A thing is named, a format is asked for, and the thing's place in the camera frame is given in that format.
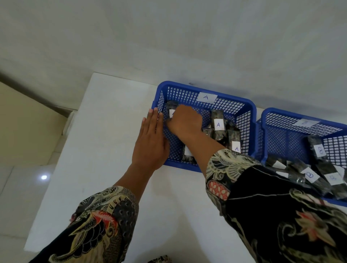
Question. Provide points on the person's right hand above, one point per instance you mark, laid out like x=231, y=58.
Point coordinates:
x=187, y=122

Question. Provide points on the person's left hand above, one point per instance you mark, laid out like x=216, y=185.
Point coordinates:
x=149, y=147

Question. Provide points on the person's left thumb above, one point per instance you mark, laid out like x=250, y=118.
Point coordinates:
x=166, y=146

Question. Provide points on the person's left middle finger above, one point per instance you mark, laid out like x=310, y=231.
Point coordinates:
x=155, y=119

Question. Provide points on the person's left little finger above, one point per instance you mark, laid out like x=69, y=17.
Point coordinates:
x=143, y=127

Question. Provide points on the person's right fingers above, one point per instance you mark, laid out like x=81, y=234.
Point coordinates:
x=170, y=125

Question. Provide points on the black packet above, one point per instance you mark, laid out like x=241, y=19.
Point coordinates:
x=217, y=122
x=170, y=105
x=233, y=138
x=187, y=156
x=207, y=131

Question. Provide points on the blue plastic mesh basket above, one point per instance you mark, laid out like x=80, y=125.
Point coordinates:
x=282, y=135
x=238, y=108

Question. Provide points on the person's left forearm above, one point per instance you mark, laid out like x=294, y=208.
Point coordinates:
x=135, y=180

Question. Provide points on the person's right forearm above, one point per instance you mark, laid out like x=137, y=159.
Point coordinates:
x=202, y=151

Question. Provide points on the white paper basket label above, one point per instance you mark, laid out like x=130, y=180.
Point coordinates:
x=305, y=123
x=206, y=97

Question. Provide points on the black patterned batik shirt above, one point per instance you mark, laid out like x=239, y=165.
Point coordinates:
x=271, y=216

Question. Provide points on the pile of black labelled packets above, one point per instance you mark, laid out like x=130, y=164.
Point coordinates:
x=320, y=168

